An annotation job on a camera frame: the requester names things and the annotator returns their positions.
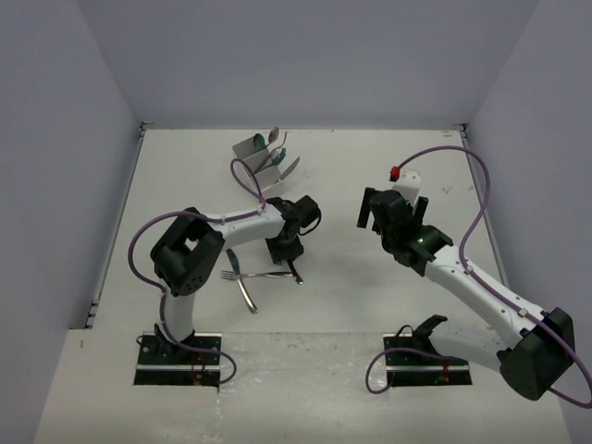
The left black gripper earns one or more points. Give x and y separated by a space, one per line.
278 255

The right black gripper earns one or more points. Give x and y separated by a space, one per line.
366 209

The long metal knife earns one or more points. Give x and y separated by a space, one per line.
289 169

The teal plastic knife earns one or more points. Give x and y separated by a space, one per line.
279 157

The crossing metal knife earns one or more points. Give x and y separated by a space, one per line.
297 277

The metal fork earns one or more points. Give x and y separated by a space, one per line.
230 275
268 162
285 136

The teal plastic spoon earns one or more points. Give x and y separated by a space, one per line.
259 142

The round metal ladle spoon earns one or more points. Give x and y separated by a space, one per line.
273 135

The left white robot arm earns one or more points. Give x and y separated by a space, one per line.
186 254

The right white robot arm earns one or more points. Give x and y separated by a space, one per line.
529 346

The white three-compartment container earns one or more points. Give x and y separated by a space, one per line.
268 178

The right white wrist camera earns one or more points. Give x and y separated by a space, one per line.
408 184

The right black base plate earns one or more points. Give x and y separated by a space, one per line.
405 369

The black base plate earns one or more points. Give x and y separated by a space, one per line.
405 369
161 364

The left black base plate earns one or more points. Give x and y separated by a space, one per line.
161 364

